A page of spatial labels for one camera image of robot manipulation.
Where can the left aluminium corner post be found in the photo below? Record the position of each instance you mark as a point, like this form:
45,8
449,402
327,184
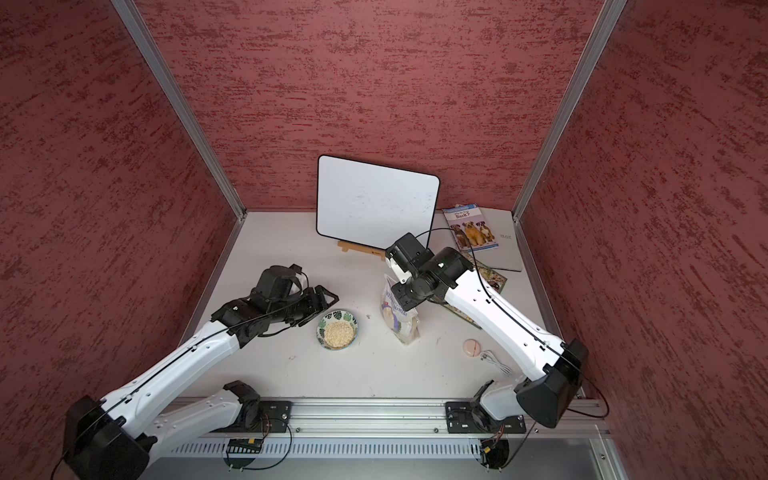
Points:
134,23

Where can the dog cover book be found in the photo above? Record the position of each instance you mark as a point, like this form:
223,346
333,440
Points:
470,228

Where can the aluminium front frame rail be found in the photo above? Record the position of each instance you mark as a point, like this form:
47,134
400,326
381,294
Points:
420,419

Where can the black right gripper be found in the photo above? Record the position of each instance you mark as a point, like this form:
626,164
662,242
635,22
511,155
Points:
408,300

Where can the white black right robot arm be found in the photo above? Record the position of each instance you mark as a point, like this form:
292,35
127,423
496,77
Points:
551,368

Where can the right aluminium corner post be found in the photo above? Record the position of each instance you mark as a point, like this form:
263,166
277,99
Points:
602,30

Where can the instant oatmeal plastic bag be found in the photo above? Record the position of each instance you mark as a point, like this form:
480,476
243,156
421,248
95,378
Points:
404,324

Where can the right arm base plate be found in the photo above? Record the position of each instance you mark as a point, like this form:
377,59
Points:
465,417

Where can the white whiteboard black frame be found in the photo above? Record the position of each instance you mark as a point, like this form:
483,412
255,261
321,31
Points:
372,205

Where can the small round pink lid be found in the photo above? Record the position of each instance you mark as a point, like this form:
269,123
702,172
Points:
472,348

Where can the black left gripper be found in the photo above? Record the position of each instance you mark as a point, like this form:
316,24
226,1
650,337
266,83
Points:
312,306

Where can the aluminium corner post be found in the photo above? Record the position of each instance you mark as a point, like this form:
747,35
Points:
602,30
134,23

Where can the wooden whiteboard easel stand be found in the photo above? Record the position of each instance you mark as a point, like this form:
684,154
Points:
354,247

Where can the green leaf pattern bowl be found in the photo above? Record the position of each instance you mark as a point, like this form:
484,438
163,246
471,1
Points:
337,330

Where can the colourful cartoon picture book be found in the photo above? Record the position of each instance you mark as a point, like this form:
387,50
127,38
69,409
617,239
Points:
496,281

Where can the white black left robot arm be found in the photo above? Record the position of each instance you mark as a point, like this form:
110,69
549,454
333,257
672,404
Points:
119,435

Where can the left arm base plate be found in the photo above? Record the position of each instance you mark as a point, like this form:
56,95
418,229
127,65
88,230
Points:
265,416

